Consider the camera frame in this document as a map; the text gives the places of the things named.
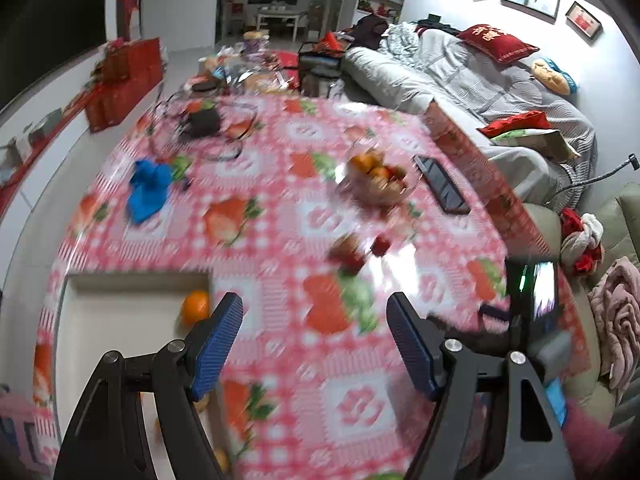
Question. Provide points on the white tray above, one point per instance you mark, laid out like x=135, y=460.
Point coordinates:
x=125, y=310

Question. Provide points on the stack of red gift boxes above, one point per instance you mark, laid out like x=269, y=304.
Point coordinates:
x=125, y=80

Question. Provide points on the fruit print cushion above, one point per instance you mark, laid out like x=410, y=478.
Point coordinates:
x=537, y=142

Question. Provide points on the clear fruit bowl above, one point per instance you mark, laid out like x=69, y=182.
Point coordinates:
x=372, y=196

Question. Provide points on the white dining table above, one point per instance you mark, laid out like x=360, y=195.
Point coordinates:
x=280, y=15

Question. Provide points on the pink strawberry print tablecloth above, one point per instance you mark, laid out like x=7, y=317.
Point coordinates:
x=280, y=210

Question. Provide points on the grey sofa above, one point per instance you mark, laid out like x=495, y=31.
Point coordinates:
x=400, y=82

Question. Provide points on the black power adapter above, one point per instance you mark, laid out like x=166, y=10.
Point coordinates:
x=202, y=121

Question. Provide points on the heap of mandarins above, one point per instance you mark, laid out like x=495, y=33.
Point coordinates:
x=367, y=162

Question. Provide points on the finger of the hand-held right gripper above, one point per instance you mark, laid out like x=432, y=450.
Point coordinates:
x=495, y=317

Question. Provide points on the wall picture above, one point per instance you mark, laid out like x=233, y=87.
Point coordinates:
x=380, y=5

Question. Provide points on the small red fruit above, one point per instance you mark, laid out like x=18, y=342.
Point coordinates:
x=382, y=245
x=356, y=264

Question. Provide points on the pink blanket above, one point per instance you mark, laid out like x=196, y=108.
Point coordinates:
x=617, y=320

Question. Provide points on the blue cloth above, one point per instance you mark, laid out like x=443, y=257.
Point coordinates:
x=147, y=187

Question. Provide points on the bright orange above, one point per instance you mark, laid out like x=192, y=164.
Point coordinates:
x=195, y=307

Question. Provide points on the grey striped blanket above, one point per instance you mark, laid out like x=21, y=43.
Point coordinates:
x=480, y=75

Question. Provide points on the red framed photo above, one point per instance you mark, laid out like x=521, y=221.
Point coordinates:
x=584, y=20

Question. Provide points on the black smartphone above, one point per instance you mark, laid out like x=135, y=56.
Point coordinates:
x=440, y=182

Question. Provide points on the pile of snack packets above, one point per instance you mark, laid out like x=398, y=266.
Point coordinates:
x=245, y=67

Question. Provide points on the yellow plush pillow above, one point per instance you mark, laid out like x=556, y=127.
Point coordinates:
x=552, y=75

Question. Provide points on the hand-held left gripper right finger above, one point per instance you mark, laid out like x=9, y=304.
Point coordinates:
x=412, y=345

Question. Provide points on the black gooseneck holder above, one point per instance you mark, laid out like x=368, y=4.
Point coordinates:
x=600, y=176

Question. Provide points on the plain red cushion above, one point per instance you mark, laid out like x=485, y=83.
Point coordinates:
x=515, y=124

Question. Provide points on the black television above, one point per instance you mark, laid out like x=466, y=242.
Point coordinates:
x=45, y=20

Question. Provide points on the pale mandarin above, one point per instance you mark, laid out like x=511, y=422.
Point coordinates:
x=222, y=460

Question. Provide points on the red and white cloth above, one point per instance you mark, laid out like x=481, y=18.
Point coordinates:
x=580, y=240

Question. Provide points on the red rug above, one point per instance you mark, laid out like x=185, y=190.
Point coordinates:
x=287, y=60

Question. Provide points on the pale orange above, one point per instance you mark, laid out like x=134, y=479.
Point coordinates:
x=202, y=403

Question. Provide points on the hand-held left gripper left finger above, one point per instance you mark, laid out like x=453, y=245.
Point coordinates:
x=220, y=345

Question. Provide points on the red embroidered cushion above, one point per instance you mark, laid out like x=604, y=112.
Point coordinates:
x=497, y=42

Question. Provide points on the patterned quilt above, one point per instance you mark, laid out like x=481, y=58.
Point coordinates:
x=400, y=42

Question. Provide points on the white TV cabinet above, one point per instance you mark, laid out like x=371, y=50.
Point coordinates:
x=30, y=165

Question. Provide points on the dark clothes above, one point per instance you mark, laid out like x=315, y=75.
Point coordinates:
x=370, y=27

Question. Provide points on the beige leather sofa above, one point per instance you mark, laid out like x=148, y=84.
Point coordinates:
x=555, y=225

